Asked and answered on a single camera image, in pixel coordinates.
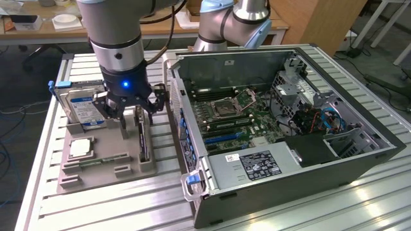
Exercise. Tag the silver metal drive cage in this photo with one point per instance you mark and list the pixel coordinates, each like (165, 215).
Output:
(289, 91)

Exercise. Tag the white box with dark lid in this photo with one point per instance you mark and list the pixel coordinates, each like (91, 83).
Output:
(28, 22)

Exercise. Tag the black floor stand base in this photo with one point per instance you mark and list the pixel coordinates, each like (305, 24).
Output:
(389, 81)

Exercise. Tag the metal socket cover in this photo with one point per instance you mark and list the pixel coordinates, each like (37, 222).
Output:
(246, 97)

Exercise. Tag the hard disk in blue caddy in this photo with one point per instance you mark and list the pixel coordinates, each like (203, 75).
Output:
(81, 108)

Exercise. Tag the green motherboard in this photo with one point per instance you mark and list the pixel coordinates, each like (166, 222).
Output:
(257, 120)

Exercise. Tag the black plastic cover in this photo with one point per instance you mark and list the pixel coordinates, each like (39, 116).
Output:
(309, 149)

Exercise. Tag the silver chipset heat sink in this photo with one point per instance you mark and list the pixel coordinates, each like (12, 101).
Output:
(262, 142)

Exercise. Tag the black office chair base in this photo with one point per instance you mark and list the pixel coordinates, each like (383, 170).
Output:
(35, 54)

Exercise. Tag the black open PC case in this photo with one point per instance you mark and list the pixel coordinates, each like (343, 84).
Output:
(289, 190)

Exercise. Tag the installed RAM stick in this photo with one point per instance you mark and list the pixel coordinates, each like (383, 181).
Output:
(230, 124)

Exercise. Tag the white paper stack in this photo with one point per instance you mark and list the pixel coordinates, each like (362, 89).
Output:
(187, 20)

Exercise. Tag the grey power supply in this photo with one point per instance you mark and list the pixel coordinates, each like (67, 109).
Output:
(231, 173)

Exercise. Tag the grey parts rack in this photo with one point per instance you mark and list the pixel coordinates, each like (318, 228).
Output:
(106, 175)

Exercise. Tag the wooden cabinet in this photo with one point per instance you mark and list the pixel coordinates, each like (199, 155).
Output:
(314, 24)

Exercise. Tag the CPU socket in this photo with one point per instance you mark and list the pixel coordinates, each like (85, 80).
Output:
(226, 108)

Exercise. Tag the silver CPU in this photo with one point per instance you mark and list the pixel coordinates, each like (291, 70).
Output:
(81, 148)

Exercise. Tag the green RAM stick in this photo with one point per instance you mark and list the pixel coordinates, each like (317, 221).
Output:
(97, 161)

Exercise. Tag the white round part on square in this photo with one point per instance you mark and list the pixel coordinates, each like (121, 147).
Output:
(67, 22)

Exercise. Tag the graphics card with metal bracket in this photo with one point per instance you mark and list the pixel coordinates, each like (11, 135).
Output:
(143, 142)

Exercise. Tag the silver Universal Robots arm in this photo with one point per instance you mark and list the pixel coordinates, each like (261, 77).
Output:
(113, 36)

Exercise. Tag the blue expansion slot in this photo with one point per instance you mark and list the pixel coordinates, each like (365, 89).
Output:
(223, 139)

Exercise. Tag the wooden desk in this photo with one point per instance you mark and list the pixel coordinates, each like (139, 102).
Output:
(42, 33)

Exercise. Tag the white table frame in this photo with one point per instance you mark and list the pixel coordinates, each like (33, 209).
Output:
(379, 14)

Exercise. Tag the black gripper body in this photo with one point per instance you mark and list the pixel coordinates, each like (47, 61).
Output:
(125, 84)

